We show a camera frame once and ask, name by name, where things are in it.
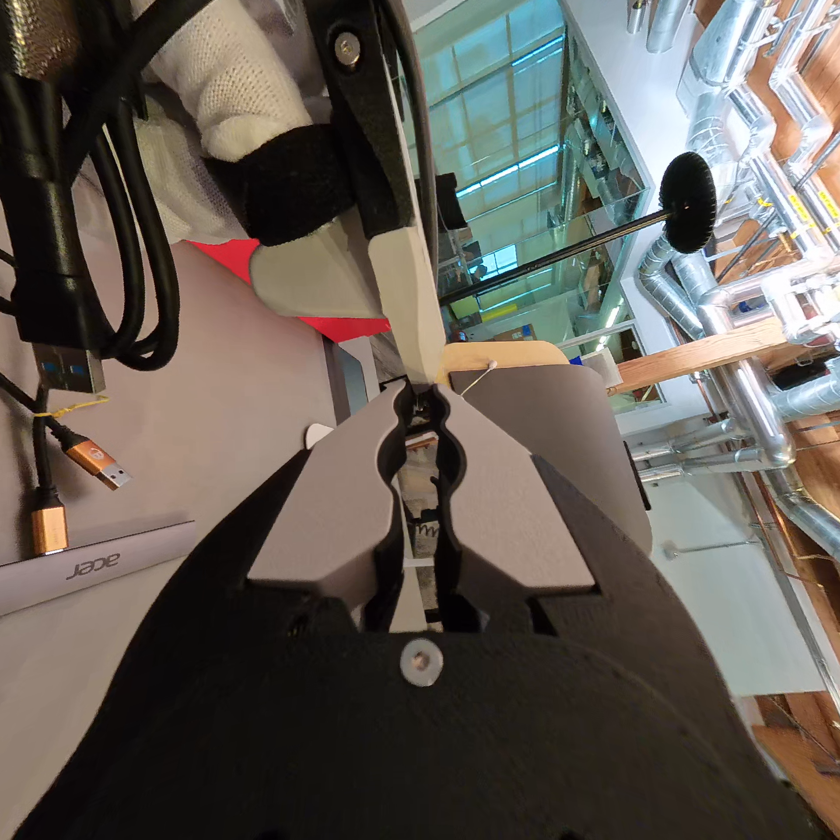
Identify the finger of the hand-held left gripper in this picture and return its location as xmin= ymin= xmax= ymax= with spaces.
xmin=367 ymin=224 xmax=449 ymax=386

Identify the red plastic bin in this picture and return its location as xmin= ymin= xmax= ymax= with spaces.
xmin=182 ymin=238 xmax=392 ymax=343

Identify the black cable with orange plugs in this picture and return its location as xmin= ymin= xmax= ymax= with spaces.
xmin=0 ymin=373 xmax=133 ymax=559

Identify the silver ventilation duct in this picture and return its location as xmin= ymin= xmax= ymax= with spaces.
xmin=626 ymin=0 xmax=840 ymax=559

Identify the black usb cable with strap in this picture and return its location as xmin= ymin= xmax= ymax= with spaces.
xmin=0 ymin=0 xmax=442 ymax=454

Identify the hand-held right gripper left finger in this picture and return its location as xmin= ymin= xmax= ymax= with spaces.
xmin=245 ymin=381 xmax=412 ymax=632

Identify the grey usb hub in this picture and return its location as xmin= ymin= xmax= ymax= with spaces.
xmin=0 ymin=520 xmax=198 ymax=618

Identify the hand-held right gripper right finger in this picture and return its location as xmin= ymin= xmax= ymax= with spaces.
xmin=430 ymin=384 xmax=605 ymax=634

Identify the black pole with disc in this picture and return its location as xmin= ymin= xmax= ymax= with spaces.
xmin=438 ymin=151 xmax=718 ymax=307

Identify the yellow twist tie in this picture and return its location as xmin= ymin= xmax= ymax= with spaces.
xmin=33 ymin=395 xmax=111 ymax=422

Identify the black sheet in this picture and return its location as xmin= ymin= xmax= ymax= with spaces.
xmin=448 ymin=364 xmax=655 ymax=559

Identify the person's left hand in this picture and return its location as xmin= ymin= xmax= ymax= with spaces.
xmin=130 ymin=0 xmax=332 ymax=245

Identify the dark desk mat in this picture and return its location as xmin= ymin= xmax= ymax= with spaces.
xmin=323 ymin=338 xmax=385 ymax=437

